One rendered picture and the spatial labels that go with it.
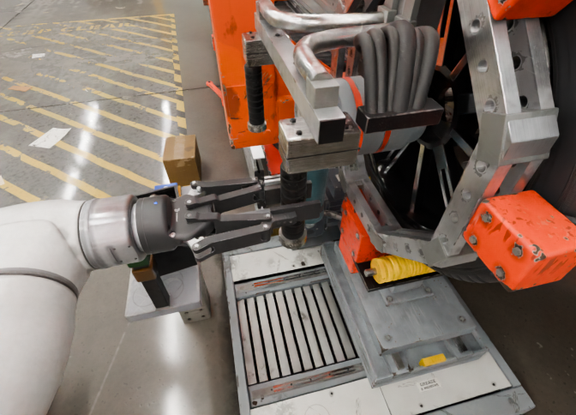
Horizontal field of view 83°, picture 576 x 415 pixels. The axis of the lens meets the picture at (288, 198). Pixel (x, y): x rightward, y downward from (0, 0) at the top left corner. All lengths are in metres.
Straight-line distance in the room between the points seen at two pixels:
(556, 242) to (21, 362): 0.52
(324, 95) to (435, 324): 0.87
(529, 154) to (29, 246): 0.55
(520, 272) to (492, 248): 0.04
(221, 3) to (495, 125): 0.71
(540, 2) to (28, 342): 0.57
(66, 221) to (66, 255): 0.04
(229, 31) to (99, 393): 1.15
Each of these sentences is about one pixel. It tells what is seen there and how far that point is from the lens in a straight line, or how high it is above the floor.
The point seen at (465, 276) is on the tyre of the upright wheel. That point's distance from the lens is 0.66.
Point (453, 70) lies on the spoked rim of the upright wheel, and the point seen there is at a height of 0.93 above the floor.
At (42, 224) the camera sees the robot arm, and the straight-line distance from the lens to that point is 0.45.
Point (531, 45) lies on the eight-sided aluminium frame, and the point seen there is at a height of 1.03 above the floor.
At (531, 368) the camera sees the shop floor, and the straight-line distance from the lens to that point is 1.46.
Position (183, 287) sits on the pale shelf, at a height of 0.45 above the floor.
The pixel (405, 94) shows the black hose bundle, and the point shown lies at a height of 0.99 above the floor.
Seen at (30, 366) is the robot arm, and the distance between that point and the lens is 0.39.
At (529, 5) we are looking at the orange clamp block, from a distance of 0.44.
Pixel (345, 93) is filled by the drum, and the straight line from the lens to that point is 0.56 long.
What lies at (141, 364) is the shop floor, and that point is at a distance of 1.31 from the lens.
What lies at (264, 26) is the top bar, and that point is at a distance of 0.64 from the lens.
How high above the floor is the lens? 1.15
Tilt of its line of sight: 44 degrees down
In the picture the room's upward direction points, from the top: straight up
